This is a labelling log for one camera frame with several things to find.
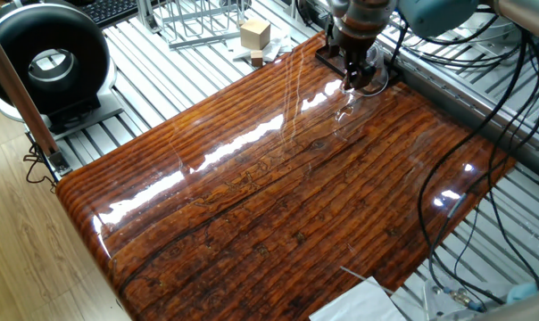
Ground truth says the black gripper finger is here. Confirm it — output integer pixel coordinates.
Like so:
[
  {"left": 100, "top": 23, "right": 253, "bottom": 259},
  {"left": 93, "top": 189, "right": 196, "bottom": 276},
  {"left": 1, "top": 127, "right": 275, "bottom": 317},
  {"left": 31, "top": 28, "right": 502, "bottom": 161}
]
[
  {"left": 343, "top": 60, "right": 362, "bottom": 90},
  {"left": 361, "top": 61, "right": 377, "bottom": 88}
]

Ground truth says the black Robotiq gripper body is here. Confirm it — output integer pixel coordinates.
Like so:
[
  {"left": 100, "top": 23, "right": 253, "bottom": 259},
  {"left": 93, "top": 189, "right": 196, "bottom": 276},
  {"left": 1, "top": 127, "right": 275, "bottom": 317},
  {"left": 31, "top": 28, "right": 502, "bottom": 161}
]
[{"left": 336, "top": 29, "right": 385, "bottom": 68}]

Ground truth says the clear glass cup with handle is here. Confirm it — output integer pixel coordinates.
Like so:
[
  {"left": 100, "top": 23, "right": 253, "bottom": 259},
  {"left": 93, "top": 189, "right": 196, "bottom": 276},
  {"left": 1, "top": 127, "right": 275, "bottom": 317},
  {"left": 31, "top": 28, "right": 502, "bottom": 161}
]
[{"left": 339, "top": 39, "right": 390, "bottom": 98}]

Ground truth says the black metal cup rack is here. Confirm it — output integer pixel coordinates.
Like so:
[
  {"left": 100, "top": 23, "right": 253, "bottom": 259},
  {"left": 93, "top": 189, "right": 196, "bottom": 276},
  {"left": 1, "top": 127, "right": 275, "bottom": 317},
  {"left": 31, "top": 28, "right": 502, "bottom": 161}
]
[{"left": 314, "top": 12, "right": 412, "bottom": 85}]

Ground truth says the crumpled paper and box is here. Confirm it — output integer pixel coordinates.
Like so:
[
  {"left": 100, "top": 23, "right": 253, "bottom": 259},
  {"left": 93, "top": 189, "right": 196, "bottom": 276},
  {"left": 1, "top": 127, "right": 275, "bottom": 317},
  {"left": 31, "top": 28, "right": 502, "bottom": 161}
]
[{"left": 226, "top": 25, "right": 294, "bottom": 63}]

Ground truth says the aluminium plate with holes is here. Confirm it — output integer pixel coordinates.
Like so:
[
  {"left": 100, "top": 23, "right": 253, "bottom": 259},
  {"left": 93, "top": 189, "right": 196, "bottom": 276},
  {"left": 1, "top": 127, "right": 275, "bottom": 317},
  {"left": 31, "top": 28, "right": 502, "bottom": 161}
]
[{"left": 407, "top": 17, "right": 527, "bottom": 57}]

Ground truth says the glossy wood-grain table mat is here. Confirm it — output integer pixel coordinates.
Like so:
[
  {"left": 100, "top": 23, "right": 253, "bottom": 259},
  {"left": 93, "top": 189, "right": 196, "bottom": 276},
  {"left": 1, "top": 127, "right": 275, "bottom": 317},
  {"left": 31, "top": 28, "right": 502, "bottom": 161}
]
[{"left": 55, "top": 31, "right": 518, "bottom": 321}]

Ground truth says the white paper sheet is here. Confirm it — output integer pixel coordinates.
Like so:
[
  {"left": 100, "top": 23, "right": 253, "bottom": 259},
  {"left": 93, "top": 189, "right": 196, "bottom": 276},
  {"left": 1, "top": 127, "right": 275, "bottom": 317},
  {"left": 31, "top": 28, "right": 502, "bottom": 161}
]
[{"left": 308, "top": 276, "right": 408, "bottom": 321}]

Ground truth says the black keyboard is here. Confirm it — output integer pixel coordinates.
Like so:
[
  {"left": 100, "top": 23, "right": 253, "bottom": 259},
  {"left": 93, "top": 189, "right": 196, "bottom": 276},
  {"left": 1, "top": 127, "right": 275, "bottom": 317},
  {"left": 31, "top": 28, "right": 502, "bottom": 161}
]
[{"left": 79, "top": 0, "right": 140, "bottom": 29}]

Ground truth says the grey aluminium side rail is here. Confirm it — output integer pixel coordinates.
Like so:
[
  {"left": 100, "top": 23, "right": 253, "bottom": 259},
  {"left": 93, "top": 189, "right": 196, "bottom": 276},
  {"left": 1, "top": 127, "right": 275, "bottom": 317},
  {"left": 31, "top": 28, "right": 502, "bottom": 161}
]
[{"left": 380, "top": 39, "right": 539, "bottom": 186}]

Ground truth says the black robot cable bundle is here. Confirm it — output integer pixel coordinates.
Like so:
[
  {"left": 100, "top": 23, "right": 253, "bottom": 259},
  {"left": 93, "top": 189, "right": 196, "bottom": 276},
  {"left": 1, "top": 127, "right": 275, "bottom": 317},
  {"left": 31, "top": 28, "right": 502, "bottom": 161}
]
[{"left": 385, "top": 0, "right": 539, "bottom": 309}]

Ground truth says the silver wire rack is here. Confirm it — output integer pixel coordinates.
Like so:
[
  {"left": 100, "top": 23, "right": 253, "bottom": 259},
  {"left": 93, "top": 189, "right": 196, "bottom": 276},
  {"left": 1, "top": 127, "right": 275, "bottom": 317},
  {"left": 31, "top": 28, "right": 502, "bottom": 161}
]
[{"left": 135, "top": 0, "right": 249, "bottom": 50}]

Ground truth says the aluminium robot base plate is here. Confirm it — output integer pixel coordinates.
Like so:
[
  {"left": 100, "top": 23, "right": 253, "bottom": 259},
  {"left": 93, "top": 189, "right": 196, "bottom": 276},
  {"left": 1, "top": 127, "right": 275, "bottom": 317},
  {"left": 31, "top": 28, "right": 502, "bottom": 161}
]
[{"left": 390, "top": 267, "right": 507, "bottom": 321}]

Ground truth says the silver cable connector plug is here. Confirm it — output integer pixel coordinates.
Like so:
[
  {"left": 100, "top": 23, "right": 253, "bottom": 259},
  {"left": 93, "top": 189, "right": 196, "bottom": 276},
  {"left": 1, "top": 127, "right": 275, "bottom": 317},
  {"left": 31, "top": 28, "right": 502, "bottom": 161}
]
[{"left": 441, "top": 284, "right": 488, "bottom": 313}]

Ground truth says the dark tangled wire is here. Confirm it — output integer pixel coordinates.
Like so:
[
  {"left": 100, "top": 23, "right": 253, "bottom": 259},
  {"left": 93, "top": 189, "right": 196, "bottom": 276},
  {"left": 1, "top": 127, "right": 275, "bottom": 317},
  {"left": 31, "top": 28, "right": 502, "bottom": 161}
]
[{"left": 21, "top": 141, "right": 59, "bottom": 193}]

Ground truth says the aluminium frame post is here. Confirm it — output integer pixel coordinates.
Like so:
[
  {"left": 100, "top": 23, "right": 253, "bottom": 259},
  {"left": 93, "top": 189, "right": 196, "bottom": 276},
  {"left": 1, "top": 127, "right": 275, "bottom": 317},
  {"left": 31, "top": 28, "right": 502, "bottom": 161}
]
[{"left": 0, "top": 18, "right": 73, "bottom": 177}]

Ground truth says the black ring-shaped device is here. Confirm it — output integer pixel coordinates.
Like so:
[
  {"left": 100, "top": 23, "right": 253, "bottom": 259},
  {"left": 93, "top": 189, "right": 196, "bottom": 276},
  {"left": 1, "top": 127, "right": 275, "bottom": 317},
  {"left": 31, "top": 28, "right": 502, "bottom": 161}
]
[{"left": 0, "top": 0, "right": 126, "bottom": 136}]

